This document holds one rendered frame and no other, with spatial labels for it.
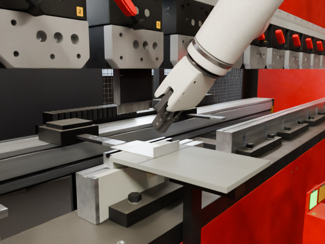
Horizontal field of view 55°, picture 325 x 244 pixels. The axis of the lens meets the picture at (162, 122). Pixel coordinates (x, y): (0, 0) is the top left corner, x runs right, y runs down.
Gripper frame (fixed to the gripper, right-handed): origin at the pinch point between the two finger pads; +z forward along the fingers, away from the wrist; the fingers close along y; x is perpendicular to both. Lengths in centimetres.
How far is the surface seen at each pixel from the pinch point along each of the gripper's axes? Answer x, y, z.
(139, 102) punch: -8.0, -1.2, 2.2
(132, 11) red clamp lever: -13.6, 8.0, -15.7
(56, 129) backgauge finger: -20.5, 5.8, 22.9
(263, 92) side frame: -42, -215, 48
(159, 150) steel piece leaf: 4.4, 2.5, 3.4
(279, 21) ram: -22, -77, -19
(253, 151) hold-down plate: 11, -48, 12
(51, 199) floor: -90, -94, 215
